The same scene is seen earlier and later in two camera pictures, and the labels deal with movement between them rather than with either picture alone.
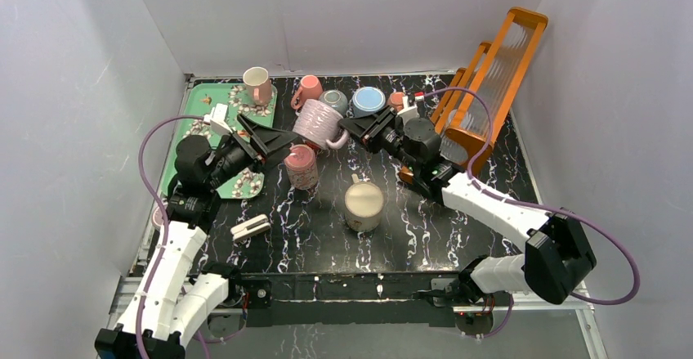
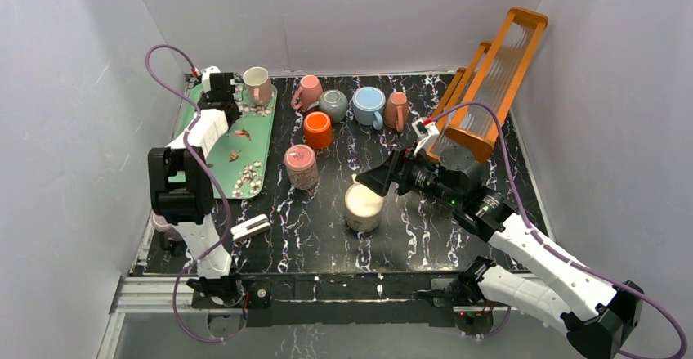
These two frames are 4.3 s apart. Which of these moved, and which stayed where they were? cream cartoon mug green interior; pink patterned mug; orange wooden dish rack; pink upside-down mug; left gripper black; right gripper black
Moved: left gripper black; right gripper black
Stayed: cream cartoon mug green interior; pink patterned mug; orange wooden dish rack; pink upside-down mug
